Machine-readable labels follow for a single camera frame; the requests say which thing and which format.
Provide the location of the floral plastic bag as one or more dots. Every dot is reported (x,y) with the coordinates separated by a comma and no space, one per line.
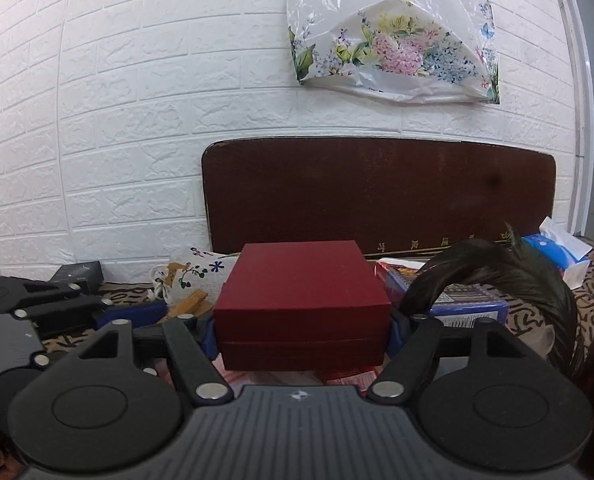
(407,51)

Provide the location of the person dark hair head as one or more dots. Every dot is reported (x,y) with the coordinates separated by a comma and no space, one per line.
(519,272)

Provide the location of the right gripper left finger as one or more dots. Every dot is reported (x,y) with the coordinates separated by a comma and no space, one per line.
(191,370)

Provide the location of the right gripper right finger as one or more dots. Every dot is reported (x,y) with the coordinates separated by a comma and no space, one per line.
(413,359)

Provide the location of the small wooden block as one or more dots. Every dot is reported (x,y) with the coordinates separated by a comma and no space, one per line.
(195,304)

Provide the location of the red tube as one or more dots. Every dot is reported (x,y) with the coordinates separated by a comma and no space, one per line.
(359,377)

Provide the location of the blue tissue pack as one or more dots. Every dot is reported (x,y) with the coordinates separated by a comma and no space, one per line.
(567,252)

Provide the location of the blue printed box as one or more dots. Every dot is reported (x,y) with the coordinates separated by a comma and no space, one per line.
(457,306)

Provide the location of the dark red gift box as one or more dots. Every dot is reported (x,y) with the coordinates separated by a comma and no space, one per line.
(313,306)

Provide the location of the floral drawstring pouch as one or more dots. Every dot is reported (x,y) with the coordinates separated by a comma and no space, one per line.
(188,270)

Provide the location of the patterned tan black cloth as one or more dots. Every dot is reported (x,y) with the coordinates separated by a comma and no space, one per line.
(494,380)

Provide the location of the dark wooden headboard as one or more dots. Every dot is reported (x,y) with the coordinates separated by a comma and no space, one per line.
(391,196)

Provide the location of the black box with barcode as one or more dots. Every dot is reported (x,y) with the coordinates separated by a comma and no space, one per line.
(87,275)

